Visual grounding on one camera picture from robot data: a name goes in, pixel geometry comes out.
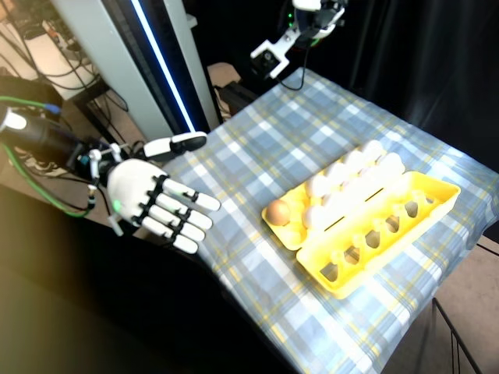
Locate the yellow-brown egg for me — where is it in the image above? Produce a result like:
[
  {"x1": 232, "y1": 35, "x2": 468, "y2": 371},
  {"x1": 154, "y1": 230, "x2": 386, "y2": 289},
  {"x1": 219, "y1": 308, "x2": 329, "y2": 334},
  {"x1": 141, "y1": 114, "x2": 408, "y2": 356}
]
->
[{"x1": 266, "y1": 199, "x2": 292, "y2": 227}]

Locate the green cable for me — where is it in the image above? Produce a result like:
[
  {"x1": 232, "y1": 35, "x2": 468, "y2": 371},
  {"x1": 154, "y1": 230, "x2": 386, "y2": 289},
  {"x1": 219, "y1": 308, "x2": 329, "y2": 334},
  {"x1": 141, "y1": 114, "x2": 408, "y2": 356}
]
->
[{"x1": 0, "y1": 96, "x2": 93, "y2": 219}]

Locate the brown cardboard box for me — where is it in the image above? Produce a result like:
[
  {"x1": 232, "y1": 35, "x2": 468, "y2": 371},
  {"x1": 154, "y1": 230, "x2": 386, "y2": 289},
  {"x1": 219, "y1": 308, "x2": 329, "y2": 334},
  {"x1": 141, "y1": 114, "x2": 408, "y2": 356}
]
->
[{"x1": 206, "y1": 62, "x2": 246, "y2": 94}]

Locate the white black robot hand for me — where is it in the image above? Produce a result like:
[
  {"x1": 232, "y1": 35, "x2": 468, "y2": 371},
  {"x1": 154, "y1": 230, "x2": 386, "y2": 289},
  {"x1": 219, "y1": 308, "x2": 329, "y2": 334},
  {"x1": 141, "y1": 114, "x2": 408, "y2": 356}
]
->
[
  {"x1": 291, "y1": 0, "x2": 346, "y2": 41},
  {"x1": 104, "y1": 131, "x2": 222, "y2": 255}
]

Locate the thin black cable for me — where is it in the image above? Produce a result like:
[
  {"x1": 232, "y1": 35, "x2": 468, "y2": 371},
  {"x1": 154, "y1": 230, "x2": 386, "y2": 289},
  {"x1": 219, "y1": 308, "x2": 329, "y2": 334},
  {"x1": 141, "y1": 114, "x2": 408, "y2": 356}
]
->
[{"x1": 278, "y1": 38, "x2": 312, "y2": 91}]

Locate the black wire frame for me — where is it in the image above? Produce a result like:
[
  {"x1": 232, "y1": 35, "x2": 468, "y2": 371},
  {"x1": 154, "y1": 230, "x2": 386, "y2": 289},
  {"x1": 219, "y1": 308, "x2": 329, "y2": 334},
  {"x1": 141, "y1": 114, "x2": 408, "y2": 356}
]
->
[{"x1": 431, "y1": 298, "x2": 487, "y2": 374}]

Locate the yellow egg carton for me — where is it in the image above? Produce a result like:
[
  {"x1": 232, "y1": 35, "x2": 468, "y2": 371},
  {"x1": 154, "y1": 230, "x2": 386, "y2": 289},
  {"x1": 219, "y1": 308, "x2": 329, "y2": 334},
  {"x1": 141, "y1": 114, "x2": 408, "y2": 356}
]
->
[{"x1": 260, "y1": 139, "x2": 462, "y2": 300}]

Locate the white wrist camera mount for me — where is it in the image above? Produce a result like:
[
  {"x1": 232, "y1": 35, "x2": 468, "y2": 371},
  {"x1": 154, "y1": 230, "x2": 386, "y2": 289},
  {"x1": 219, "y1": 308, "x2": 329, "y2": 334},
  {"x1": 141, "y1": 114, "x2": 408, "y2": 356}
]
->
[{"x1": 249, "y1": 33, "x2": 301, "y2": 79}]

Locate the grey column with blue light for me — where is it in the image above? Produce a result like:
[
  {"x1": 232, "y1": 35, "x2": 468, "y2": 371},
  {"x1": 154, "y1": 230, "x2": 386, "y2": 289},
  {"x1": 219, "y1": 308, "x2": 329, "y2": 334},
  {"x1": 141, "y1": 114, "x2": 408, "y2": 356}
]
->
[{"x1": 52, "y1": 0, "x2": 219, "y2": 136}]

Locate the black box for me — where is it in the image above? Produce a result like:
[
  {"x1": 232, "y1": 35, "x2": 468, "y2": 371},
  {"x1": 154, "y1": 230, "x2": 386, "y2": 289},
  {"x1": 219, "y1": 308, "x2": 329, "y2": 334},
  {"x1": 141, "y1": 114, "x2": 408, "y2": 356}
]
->
[{"x1": 219, "y1": 81, "x2": 258, "y2": 118}]

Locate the black stand frame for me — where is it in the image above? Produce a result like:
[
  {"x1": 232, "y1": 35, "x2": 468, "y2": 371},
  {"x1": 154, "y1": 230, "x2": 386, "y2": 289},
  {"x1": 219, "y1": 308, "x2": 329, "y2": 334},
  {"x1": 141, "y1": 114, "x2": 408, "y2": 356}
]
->
[{"x1": 69, "y1": 76, "x2": 132, "y2": 146}]

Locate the black curtain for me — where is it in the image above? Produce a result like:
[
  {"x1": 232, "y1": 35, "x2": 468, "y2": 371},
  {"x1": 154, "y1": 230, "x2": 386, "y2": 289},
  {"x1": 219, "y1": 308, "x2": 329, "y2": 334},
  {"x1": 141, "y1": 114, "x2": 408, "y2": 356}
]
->
[{"x1": 194, "y1": 0, "x2": 499, "y2": 172}]

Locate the plaid tablecloth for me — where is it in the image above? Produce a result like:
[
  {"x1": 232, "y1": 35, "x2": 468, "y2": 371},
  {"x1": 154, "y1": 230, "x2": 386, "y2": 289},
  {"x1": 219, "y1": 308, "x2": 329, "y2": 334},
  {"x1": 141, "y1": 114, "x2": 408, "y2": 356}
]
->
[{"x1": 161, "y1": 65, "x2": 499, "y2": 374}]

